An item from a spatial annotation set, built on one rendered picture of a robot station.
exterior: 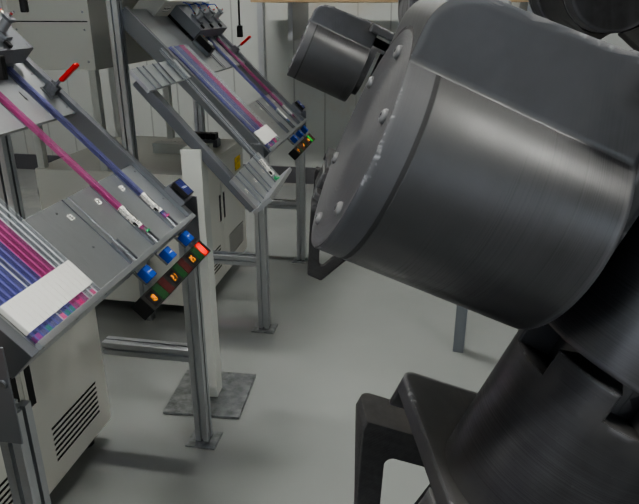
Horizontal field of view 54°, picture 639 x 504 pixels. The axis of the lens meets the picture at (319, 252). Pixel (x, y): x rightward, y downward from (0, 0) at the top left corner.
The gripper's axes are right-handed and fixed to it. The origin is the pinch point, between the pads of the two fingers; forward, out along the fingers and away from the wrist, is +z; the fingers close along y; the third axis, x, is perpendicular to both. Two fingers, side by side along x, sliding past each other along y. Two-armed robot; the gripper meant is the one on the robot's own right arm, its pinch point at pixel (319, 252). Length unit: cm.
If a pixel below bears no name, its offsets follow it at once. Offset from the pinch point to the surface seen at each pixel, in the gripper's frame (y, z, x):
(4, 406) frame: -21, 49, -30
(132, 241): -68, 38, -29
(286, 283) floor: -212, 93, 20
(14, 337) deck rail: -25, 41, -33
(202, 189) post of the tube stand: -116, 36, -23
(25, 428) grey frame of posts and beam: -22, 54, -26
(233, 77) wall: -399, 40, -58
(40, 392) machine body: -71, 85, -37
